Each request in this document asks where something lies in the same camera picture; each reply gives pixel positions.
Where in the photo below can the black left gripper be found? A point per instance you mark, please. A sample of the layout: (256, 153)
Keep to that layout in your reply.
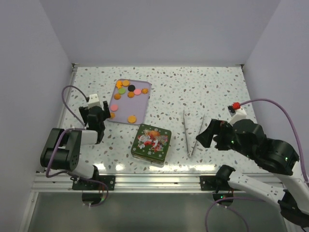
(84, 112)

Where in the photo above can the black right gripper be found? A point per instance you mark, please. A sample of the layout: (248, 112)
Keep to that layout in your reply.
(215, 126)

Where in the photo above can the metal tongs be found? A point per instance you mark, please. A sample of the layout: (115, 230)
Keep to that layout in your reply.
(193, 125)

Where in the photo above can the gold cookie tin box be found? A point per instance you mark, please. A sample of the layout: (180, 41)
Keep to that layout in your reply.
(156, 161)

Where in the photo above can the gold tin lid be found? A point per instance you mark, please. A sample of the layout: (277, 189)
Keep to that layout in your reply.
(152, 141)

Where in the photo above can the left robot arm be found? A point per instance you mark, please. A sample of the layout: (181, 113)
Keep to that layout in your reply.
(79, 168)

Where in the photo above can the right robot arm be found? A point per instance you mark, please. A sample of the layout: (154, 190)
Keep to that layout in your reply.
(275, 156)

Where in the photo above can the pink round cookie left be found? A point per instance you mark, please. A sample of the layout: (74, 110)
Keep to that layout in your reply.
(114, 107)

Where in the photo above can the pink round cookie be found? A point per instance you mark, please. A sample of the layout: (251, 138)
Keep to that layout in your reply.
(137, 91)
(114, 107)

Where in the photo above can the orange swirl cookie left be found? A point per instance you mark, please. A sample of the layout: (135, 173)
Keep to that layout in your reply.
(117, 96)

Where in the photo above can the green round cookie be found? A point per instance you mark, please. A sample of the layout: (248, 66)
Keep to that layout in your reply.
(121, 90)

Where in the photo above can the lilac plastic tray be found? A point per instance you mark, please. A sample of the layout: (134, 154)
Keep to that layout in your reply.
(131, 106)

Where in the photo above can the orange fish cookie top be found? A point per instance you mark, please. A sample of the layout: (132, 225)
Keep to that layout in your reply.
(119, 84)

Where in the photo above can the round dotted cracker bottom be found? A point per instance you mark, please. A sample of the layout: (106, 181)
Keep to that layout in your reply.
(132, 119)

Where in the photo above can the round dotted cracker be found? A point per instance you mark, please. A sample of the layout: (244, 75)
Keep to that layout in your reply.
(125, 83)
(132, 119)

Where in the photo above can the brown chip cookie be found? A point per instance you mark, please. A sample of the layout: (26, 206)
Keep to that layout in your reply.
(131, 94)

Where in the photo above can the round dotted cracker top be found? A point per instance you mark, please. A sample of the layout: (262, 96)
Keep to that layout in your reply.
(125, 83)

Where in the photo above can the black sandwich cookie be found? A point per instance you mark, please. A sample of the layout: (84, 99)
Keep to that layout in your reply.
(131, 88)

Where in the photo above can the pink round cookie right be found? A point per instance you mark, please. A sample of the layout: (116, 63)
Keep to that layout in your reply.
(137, 91)

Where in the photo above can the orange rosette cookie right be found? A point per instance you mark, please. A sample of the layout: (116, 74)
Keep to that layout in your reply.
(145, 91)

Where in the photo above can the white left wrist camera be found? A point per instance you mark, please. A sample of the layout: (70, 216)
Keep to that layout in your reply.
(93, 101)

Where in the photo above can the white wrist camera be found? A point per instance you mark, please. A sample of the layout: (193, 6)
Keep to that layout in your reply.
(93, 101)
(237, 113)

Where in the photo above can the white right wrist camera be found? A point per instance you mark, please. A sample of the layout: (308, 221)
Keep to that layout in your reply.
(237, 113)

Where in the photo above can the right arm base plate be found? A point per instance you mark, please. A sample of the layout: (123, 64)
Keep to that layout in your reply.
(210, 183)

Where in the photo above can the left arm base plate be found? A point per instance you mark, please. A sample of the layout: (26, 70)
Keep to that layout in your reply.
(103, 182)

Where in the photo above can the aluminium front rail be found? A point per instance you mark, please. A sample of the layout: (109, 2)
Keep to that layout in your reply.
(128, 183)

